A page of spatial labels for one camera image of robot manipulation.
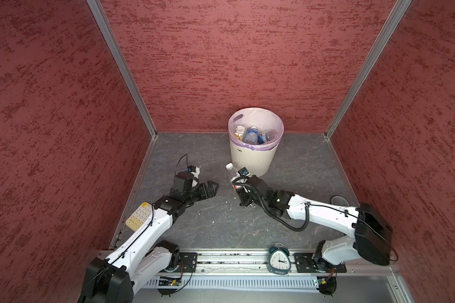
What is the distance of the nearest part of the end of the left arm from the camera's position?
63cm

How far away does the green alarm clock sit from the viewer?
2.33 feet

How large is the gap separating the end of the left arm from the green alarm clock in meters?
0.34
